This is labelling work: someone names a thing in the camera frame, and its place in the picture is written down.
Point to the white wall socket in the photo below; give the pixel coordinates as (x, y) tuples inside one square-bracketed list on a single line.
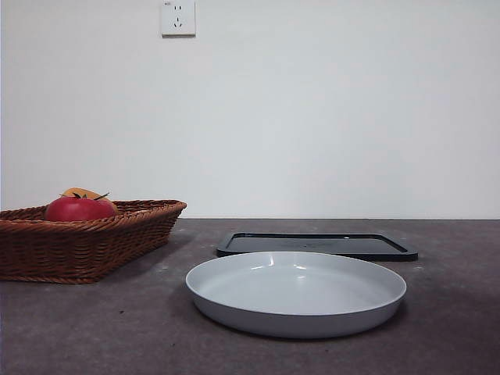
[(178, 18)]

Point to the red tomato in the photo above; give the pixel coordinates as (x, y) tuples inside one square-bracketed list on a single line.
[(78, 209)]

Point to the black rectangular tray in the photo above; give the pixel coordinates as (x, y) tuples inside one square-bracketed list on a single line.
[(351, 244)]

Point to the grey round plate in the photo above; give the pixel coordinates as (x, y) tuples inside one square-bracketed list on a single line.
[(293, 301)]

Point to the brown wicker basket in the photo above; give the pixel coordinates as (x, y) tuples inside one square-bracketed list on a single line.
[(82, 250)]

